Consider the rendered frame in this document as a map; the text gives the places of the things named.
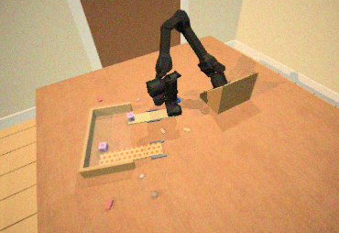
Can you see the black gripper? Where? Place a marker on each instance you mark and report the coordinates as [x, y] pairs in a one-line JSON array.
[[173, 108]]

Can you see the orange flat strip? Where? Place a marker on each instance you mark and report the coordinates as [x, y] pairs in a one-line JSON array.
[[147, 151]]

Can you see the pale yellow strip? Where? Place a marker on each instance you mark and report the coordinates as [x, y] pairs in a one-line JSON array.
[[144, 117]]

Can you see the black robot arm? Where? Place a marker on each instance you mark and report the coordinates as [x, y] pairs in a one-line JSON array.
[[207, 62]]

